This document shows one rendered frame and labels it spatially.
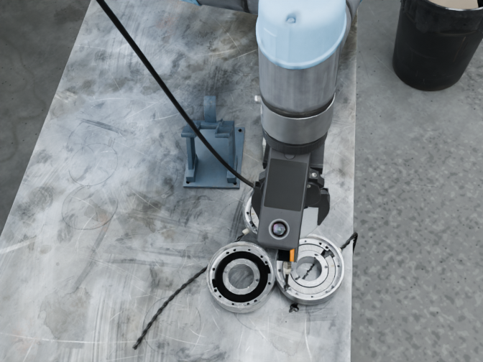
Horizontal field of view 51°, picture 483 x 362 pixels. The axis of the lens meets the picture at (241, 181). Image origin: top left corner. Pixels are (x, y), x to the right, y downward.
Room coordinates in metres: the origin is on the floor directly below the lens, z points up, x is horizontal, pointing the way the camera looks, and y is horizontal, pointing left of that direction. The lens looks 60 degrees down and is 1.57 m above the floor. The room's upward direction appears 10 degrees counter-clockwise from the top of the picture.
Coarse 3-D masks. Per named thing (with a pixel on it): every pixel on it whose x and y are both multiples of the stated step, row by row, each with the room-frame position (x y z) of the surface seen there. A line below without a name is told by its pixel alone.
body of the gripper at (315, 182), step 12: (264, 132) 0.31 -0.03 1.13; (276, 144) 0.29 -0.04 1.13; (288, 144) 0.29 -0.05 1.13; (300, 144) 0.28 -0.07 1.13; (312, 144) 0.28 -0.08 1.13; (324, 144) 0.32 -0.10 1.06; (264, 156) 0.32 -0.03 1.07; (312, 156) 0.31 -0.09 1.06; (264, 168) 0.31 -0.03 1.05; (312, 168) 0.29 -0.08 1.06; (312, 180) 0.27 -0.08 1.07; (324, 180) 0.28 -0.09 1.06; (312, 192) 0.27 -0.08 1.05; (312, 204) 0.27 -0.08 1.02
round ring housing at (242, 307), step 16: (224, 256) 0.30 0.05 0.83; (208, 272) 0.27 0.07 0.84; (224, 272) 0.27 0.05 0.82; (256, 272) 0.26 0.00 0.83; (272, 272) 0.26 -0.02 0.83; (208, 288) 0.25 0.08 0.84; (272, 288) 0.23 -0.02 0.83; (224, 304) 0.22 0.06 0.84; (240, 304) 0.22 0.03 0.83; (256, 304) 0.21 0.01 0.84
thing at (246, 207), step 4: (252, 188) 0.40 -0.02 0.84; (248, 192) 0.40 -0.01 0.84; (248, 196) 0.39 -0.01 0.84; (244, 200) 0.38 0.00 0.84; (248, 200) 0.39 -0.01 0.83; (244, 204) 0.38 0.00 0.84; (248, 204) 0.38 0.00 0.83; (244, 208) 0.37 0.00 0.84; (248, 208) 0.37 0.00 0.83; (244, 212) 0.36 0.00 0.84; (248, 212) 0.37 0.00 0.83; (244, 216) 0.35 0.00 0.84; (248, 216) 0.36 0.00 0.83; (244, 220) 0.35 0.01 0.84; (248, 220) 0.35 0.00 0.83; (248, 224) 0.34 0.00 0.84; (248, 228) 0.34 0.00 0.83; (252, 228) 0.33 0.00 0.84; (256, 228) 0.33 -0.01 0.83; (252, 232) 0.33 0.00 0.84; (256, 232) 0.32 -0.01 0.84; (256, 236) 0.32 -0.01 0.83
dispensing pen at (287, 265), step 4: (280, 252) 0.25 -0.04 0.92; (284, 252) 0.25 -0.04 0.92; (288, 252) 0.25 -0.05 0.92; (280, 256) 0.25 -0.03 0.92; (284, 256) 0.25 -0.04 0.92; (288, 256) 0.25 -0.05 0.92; (280, 260) 0.25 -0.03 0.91; (284, 260) 0.24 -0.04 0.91; (288, 260) 0.24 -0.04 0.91; (284, 264) 0.25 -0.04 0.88; (288, 264) 0.25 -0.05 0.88; (284, 268) 0.25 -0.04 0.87; (288, 268) 0.24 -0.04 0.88; (288, 272) 0.24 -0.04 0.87; (288, 276) 0.24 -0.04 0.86
